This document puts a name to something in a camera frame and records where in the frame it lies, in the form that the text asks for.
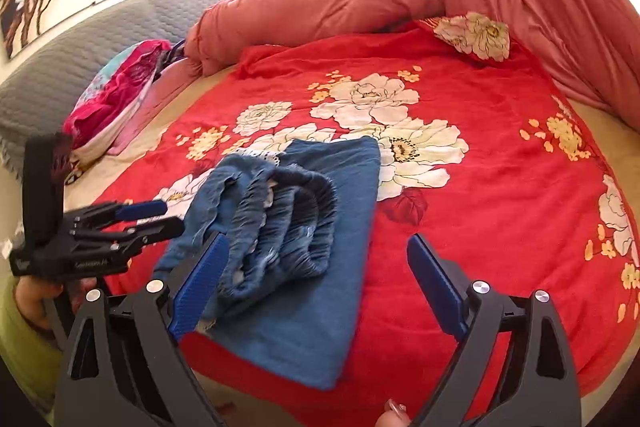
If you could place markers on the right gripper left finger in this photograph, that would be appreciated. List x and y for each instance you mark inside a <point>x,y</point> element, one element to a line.
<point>122,363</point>

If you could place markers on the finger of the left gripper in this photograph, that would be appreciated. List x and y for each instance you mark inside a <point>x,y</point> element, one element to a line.
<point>148,233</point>
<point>106,214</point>

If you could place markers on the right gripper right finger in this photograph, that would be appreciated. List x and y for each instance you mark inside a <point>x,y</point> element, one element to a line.
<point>512,365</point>

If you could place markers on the blue denim pants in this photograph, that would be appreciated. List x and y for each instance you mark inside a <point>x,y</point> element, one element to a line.
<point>298,225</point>

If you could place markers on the left hand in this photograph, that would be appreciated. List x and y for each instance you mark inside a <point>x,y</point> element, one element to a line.
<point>30,293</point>

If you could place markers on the right hand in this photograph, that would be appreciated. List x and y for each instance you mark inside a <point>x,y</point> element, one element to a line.
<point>394,415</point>

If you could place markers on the beige bed sheet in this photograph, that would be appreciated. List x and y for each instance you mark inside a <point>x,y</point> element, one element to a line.
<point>92,184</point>

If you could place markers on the green left sleeve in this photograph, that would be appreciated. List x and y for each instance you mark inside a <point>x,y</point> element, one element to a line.
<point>31,357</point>

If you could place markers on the grey quilted headboard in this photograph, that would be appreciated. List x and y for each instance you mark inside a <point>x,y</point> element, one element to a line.
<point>37,97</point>

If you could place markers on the pink patterned pillow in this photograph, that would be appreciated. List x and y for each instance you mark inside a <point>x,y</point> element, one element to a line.
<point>112,98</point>

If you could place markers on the red floral blanket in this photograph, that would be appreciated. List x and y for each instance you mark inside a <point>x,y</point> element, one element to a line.
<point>486,159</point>

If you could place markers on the salmon pink duvet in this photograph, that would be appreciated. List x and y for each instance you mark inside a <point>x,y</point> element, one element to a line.
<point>590,48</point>

